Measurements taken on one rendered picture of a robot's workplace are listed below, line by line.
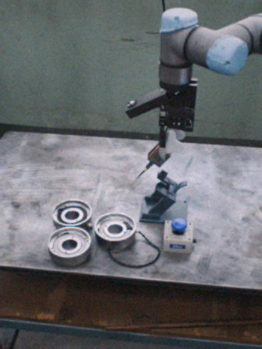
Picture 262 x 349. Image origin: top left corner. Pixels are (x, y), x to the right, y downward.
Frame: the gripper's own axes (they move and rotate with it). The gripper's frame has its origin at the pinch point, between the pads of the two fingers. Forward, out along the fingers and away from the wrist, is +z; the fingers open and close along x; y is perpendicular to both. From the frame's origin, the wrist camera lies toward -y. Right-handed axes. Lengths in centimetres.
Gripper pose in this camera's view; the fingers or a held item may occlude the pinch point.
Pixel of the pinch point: (161, 151)
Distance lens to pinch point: 122.5
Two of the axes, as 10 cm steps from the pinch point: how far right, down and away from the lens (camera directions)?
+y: 9.9, 0.9, -1.1
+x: 1.4, -6.0, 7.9
